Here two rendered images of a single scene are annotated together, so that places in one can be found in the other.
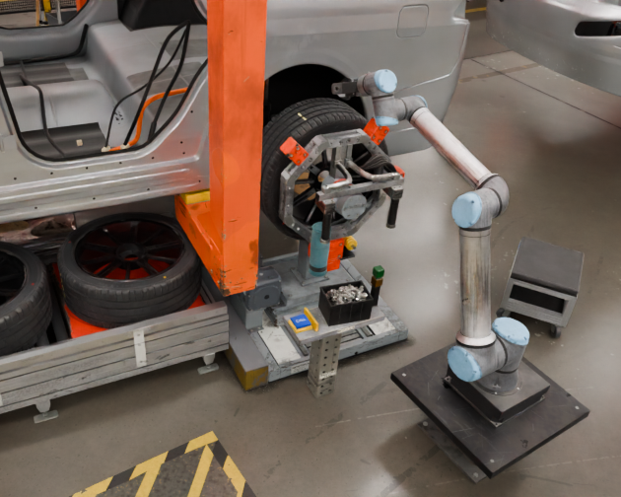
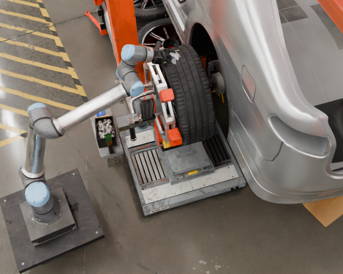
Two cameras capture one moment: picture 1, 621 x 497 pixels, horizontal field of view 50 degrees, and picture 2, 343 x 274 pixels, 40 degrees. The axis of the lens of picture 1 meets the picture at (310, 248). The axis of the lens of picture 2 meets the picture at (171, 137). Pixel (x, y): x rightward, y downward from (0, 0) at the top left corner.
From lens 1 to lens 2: 396 cm
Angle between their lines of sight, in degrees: 70
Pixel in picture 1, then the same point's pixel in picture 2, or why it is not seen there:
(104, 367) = not seen: hidden behind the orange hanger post
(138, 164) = (175, 7)
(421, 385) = (63, 180)
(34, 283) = (144, 12)
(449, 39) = (265, 133)
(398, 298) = (189, 222)
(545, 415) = (23, 241)
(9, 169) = not seen: outside the picture
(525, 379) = (38, 227)
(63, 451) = (96, 62)
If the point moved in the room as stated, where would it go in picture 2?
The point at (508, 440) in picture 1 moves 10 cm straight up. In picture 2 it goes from (14, 213) to (10, 206)
